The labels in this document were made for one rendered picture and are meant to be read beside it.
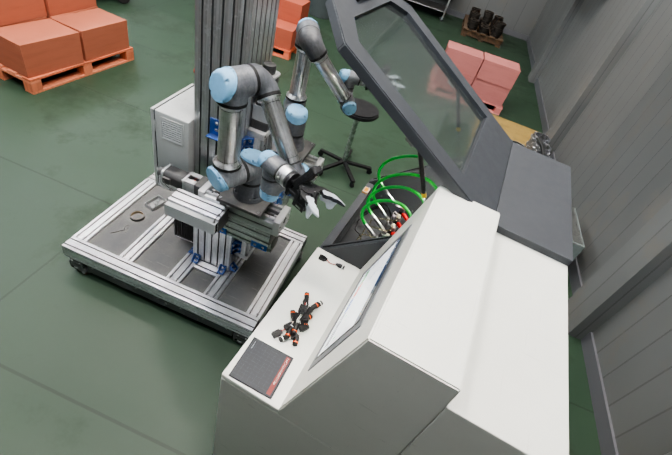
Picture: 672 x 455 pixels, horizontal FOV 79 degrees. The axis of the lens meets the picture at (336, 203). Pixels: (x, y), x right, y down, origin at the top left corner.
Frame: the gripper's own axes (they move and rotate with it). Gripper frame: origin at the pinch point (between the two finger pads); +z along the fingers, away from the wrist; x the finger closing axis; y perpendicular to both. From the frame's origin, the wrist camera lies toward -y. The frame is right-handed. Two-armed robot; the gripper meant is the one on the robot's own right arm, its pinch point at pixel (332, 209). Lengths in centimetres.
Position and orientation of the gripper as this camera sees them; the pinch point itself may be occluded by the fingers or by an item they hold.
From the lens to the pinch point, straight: 132.9
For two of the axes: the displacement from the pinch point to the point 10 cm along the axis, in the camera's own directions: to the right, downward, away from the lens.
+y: -3.2, 7.7, 5.5
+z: 7.0, 5.8, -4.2
